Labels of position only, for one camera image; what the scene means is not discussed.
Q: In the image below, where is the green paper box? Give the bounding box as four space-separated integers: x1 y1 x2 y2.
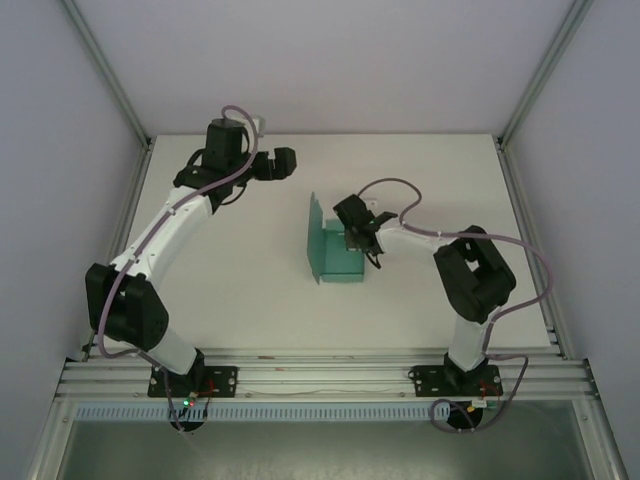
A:
305 191 366 287

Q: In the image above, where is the aluminium side rail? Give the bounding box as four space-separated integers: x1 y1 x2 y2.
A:
494 138 571 360
79 139 154 362

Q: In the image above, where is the aluminium mounting rail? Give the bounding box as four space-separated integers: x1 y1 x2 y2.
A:
54 349 599 401

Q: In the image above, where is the aluminium frame post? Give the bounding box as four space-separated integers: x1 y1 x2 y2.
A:
62 0 152 147
497 0 595 147

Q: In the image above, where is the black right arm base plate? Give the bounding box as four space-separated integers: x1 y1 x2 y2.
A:
408 364 501 399

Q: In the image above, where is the grey slotted cable duct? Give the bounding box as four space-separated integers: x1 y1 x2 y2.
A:
74 404 501 422

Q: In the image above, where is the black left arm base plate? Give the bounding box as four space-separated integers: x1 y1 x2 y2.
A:
147 364 239 399

